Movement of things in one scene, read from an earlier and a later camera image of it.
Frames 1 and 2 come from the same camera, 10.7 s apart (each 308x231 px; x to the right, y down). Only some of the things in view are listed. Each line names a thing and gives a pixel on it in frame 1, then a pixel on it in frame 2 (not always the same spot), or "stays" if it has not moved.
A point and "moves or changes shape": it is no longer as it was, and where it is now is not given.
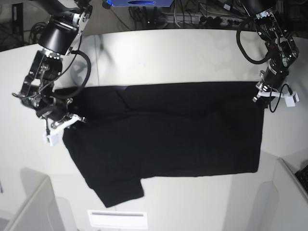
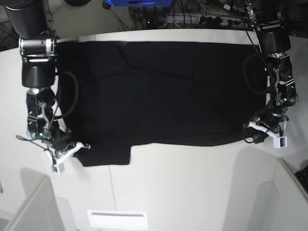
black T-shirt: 130,132 moves or changes shape
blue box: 140,3 stays
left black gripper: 55,109 to 59,139
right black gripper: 266,93 to 255,130
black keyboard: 301,175 stays
